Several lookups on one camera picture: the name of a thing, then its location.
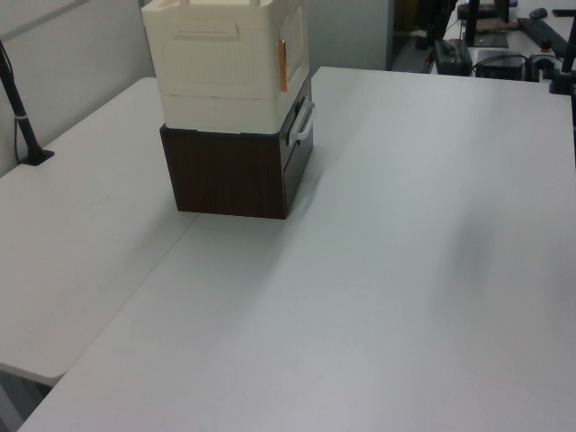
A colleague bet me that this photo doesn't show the black monitor stand pole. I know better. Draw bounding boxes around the black monitor stand pole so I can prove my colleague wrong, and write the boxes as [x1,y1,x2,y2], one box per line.
[463,0,509,49]

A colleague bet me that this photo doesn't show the copper door handle strip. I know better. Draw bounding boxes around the copper door handle strip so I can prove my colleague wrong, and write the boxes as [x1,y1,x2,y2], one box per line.
[277,39,290,94]

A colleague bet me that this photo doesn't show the black keyboard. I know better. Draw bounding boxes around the black keyboard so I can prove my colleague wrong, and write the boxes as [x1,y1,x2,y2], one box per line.
[517,17,571,51]

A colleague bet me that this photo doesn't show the black camera clamp stand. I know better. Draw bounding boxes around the black camera clamp stand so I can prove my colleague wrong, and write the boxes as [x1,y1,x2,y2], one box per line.
[547,0,576,96]

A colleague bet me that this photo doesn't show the black device with green light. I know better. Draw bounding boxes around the black device with green light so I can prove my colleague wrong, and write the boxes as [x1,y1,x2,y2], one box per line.
[432,39,474,76]

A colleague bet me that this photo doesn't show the cream plastic cabinet body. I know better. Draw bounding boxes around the cream plastic cabinet body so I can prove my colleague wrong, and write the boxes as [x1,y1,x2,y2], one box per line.
[140,0,312,135]

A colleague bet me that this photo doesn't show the dark brown wooden drawer box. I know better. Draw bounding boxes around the dark brown wooden drawer box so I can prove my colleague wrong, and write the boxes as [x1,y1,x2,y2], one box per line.
[158,71,316,221]

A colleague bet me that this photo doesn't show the black box device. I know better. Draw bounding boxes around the black box device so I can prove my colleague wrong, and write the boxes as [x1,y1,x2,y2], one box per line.
[475,49,528,81]

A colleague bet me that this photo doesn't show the white drawer handle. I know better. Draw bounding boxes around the white drawer handle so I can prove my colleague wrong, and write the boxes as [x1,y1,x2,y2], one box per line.
[287,100,319,142]

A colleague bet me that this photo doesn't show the cream cabinet door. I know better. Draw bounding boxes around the cream cabinet door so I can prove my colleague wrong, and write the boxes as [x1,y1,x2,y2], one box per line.
[273,0,312,95]

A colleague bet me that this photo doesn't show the black round knob device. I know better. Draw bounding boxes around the black round knob device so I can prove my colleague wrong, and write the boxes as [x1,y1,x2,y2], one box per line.
[526,39,559,84]

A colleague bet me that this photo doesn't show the dark box under desk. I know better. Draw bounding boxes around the dark box under desk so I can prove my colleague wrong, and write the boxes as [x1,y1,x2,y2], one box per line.
[416,0,451,50]

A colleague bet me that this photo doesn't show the black pole stand with base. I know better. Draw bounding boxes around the black pole stand with base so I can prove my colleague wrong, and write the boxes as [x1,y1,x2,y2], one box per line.
[0,39,56,167]

